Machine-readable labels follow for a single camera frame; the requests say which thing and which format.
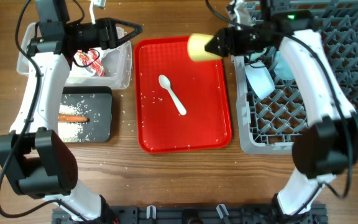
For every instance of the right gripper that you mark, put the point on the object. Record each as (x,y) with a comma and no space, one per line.
(224,36)

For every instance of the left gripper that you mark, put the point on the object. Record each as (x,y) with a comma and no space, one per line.
(107,27)

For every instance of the yellow plastic cup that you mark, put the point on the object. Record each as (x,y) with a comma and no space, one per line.
(196,48)

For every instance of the light blue bowl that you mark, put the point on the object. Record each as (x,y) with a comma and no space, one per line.
(260,79)

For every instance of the red snack wrapper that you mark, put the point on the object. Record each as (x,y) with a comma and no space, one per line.
(88,64)

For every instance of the white plastic spoon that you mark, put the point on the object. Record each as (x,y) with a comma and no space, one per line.
(165,84)

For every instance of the light blue plate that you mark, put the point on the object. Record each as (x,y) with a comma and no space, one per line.
(281,67)

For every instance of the orange carrot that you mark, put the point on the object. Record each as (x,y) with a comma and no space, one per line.
(68,118)

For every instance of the white rice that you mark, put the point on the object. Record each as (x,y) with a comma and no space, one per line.
(83,105)

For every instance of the green bowl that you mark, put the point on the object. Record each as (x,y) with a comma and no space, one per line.
(241,14)

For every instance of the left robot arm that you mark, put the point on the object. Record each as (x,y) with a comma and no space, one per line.
(33,158)

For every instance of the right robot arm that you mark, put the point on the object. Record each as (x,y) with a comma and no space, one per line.
(329,146)

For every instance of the grey dishwasher rack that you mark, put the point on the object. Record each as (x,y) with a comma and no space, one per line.
(269,126)

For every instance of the clear plastic bin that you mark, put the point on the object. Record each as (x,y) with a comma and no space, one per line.
(116,64)

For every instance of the red serving tray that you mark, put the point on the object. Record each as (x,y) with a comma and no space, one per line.
(201,88)

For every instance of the black plastic tray bin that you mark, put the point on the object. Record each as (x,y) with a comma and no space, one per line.
(104,106)

